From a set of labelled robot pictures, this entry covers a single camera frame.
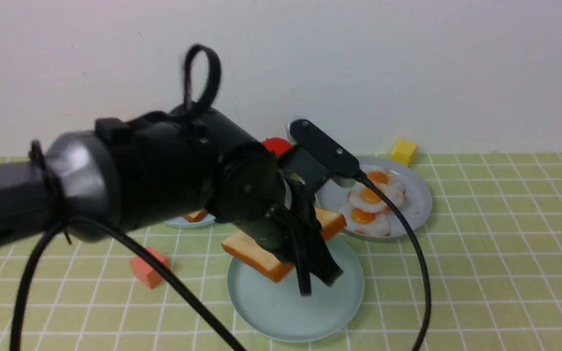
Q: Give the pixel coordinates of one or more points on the teal front plate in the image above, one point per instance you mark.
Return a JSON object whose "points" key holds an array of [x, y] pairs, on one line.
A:
{"points": [[279, 311]]}

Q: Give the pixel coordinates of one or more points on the grey-blue egg plate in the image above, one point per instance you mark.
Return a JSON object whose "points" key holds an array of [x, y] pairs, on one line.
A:
{"points": [[416, 207]]}

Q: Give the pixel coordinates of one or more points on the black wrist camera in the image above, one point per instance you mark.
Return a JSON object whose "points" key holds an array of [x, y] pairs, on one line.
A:
{"points": [[316, 158]]}

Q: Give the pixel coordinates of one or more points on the light blue plate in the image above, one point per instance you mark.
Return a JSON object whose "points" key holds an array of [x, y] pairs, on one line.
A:
{"points": [[181, 223]]}

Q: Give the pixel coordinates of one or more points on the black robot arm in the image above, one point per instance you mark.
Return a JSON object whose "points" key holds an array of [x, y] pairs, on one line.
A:
{"points": [[138, 173]]}

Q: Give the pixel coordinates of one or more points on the fried egg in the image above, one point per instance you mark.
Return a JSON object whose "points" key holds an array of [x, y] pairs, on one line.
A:
{"points": [[365, 199], [367, 224], [384, 176]]}

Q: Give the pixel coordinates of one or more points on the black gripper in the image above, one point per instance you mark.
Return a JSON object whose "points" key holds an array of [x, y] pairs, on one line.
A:
{"points": [[278, 213]]}

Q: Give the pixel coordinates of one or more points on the toast slice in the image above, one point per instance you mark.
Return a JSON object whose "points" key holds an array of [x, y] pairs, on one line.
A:
{"points": [[195, 217], [242, 247]]}

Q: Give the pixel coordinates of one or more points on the salmon cube block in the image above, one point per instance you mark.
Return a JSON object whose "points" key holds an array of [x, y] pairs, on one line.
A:
{"points": [[144, 273]]}

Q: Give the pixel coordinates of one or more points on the red pomegranate fruit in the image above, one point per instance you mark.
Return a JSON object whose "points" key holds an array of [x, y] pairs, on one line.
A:
{"points": [[277, 145]]}

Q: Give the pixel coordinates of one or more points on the yellow cube block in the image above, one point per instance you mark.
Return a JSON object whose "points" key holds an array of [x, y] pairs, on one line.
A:
{"points": [[404, 152]]}

